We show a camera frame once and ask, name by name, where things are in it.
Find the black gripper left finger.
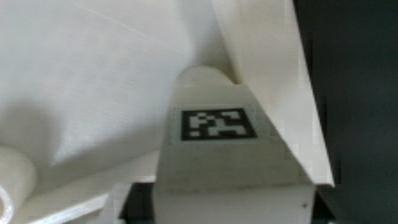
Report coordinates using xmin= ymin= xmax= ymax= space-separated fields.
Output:
xmin=95 ymin=181 xmax=157 ymax=224

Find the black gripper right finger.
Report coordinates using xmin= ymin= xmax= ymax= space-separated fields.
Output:
xmin=310 ymin=190 xmax=337 ymax=224

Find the white square tabletop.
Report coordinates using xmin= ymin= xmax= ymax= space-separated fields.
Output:
xmin=0 ymin=0 xmax=333 ymax=224

